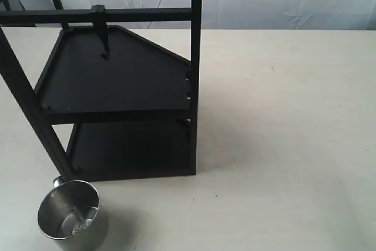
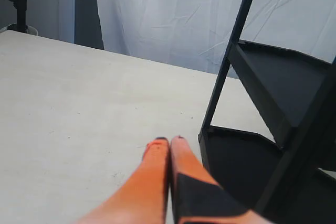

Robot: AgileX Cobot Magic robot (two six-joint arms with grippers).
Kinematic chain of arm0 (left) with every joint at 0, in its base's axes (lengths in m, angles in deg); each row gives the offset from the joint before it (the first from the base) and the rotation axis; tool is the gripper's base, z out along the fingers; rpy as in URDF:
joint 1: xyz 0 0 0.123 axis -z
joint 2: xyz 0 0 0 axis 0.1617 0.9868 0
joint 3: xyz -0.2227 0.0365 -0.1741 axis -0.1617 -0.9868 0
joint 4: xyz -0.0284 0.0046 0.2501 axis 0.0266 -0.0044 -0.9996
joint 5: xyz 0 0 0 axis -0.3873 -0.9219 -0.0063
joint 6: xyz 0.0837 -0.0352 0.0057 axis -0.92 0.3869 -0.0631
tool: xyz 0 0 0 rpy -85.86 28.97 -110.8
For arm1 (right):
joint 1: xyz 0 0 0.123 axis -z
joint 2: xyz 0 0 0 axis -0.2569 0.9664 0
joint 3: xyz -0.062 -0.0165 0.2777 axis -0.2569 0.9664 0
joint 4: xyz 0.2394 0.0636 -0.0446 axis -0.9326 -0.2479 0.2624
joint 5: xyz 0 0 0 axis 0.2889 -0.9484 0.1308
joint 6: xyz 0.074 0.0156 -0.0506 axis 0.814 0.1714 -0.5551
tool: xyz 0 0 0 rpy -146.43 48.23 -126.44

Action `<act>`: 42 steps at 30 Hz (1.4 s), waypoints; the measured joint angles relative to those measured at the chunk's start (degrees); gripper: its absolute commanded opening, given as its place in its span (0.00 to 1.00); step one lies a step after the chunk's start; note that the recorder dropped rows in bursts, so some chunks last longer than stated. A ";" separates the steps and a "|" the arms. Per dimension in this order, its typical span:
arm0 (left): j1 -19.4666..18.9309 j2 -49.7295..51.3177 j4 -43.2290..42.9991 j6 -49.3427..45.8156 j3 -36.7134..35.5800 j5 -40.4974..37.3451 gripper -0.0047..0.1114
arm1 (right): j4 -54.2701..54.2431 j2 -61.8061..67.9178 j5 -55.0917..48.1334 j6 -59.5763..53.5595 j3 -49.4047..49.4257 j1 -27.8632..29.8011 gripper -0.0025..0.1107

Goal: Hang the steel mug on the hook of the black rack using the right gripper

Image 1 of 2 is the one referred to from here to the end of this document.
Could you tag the black plastic tray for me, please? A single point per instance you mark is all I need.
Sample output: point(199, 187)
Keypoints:
point(139, 75)
point(130, 150)

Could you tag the black metal rack frame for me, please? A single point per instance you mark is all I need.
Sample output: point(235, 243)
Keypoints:
point(53, 128)

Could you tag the black plastic peg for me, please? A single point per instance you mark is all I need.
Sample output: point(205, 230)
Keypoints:
point(98, 15)

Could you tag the stainless steel mug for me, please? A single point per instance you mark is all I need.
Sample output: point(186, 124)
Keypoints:
point(72, 216)

